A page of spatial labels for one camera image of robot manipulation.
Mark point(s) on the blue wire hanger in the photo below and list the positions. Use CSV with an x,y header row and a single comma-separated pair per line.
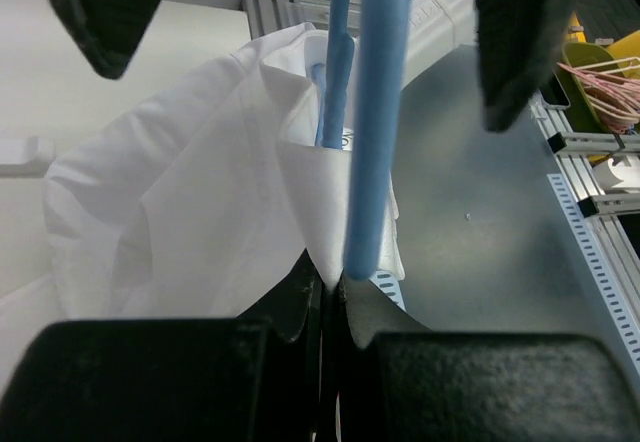
x,y
378,57

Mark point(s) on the slotted grey cable duct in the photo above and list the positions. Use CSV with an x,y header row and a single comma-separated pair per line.
x,y
622,328

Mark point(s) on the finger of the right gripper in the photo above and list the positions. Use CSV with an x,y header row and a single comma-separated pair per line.
x,y
519,44
107,32

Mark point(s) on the pink hangers in bin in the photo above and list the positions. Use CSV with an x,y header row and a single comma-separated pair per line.
x,y
611,89

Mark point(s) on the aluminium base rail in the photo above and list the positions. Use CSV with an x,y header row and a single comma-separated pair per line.
x,y
578,171

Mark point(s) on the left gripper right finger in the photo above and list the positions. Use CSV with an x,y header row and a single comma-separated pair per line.
x,y
399,381

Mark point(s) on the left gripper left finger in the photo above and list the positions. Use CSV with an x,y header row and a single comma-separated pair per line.
x,y
253,377

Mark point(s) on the white shirt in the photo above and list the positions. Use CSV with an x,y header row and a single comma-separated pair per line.
x,y
201,199

